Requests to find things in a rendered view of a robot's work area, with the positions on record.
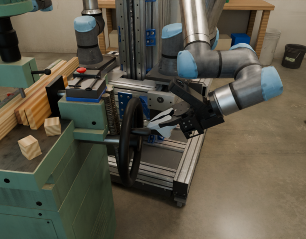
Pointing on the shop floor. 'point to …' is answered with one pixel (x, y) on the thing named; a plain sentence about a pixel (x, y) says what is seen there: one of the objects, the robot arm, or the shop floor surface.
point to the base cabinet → (67, 208)
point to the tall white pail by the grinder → (269, 46)
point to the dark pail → (293, 55)
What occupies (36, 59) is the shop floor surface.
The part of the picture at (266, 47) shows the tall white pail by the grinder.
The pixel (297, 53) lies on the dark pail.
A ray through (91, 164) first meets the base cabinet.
